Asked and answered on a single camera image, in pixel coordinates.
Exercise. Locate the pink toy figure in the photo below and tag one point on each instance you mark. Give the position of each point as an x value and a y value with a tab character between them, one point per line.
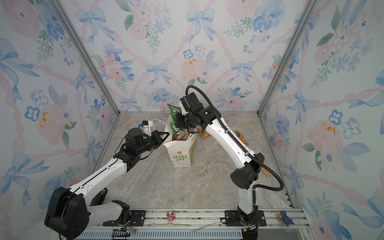
171	216

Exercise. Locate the orange snack pack back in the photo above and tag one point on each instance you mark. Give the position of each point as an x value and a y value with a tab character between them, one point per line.
203	133

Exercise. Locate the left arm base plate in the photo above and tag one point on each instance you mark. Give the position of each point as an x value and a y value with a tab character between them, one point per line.
135	218

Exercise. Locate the orange snack pack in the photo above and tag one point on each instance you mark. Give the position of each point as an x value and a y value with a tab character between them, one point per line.
203	133
241	138

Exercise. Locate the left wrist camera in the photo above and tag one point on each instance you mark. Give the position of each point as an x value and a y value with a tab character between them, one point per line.
146	127

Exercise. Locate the white paper bag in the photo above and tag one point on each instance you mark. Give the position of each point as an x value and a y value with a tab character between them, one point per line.
180	152

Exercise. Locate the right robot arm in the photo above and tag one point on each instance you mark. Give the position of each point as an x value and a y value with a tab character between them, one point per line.
245	176

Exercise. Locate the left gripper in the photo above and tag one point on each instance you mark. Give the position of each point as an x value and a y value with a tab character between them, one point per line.
156	136

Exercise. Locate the orange snack pack right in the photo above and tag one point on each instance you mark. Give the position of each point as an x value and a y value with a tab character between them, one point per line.
241	138

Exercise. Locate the green snack pack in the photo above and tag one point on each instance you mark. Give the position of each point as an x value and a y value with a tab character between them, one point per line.
174	110

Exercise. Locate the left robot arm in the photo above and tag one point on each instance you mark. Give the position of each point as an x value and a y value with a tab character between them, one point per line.
70	211

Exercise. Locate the purple snack pack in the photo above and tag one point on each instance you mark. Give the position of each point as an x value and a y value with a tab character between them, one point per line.
181	137

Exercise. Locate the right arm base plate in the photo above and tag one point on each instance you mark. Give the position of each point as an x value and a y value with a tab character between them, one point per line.
236	218

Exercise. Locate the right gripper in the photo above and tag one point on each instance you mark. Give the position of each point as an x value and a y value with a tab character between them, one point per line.
178	121

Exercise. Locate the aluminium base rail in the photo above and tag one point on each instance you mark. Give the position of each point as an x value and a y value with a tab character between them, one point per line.
204	224

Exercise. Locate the purple toy figure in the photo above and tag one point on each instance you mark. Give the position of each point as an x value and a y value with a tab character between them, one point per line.
285	218

